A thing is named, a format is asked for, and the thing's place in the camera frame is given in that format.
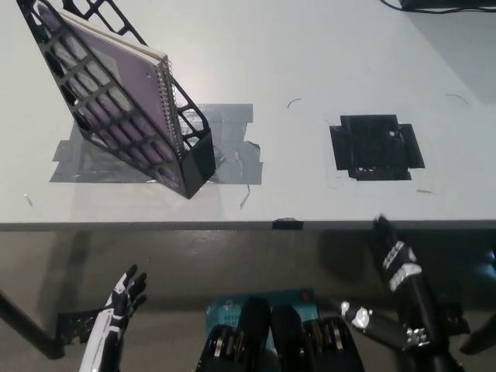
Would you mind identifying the black square tape patch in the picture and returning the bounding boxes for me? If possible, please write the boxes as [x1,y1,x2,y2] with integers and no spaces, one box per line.
[329,114,426,182]

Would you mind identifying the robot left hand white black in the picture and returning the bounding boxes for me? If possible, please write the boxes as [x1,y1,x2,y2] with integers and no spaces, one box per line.
[78,264,149,372]

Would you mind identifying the small black tape strip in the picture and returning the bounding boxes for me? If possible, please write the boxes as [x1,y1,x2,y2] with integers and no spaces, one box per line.
[272,218,305,230]

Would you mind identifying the black cable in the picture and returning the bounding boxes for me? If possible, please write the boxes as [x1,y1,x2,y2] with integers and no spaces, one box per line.
[381,0,496,16]

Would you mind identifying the robot torso black ribbed blocks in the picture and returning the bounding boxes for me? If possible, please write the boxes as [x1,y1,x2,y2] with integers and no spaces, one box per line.
[197,296,365,372]

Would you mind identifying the grey duct tape patch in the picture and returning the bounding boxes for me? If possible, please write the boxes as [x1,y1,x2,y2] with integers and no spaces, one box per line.
[49,102,264,185]

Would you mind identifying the teal cardboard box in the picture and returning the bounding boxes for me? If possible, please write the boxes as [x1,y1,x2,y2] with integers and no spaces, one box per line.
[205,287,321,352]

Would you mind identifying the purple spiral notebook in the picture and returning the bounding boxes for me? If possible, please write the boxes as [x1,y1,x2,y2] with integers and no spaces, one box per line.
[36,0,183,186]

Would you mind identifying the black table leg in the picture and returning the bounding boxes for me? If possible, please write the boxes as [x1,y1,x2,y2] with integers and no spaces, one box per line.
[0,285,66,358]
[460,315,496,354]

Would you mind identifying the robot right hand black silver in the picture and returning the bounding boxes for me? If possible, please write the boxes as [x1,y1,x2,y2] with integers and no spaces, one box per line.
[339,215,447,349]

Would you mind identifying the black lattice magazine holder shelf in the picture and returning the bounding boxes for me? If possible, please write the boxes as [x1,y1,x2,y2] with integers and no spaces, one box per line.
[15,0,217,201]

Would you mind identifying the dark flat device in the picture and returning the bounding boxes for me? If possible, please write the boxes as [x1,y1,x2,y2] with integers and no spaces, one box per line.
[400,0,496,11]

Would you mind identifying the black floor tape patch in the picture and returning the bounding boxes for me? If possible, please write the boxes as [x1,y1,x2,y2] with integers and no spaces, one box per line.
[441,301,472,336]
[55,308,106,346]

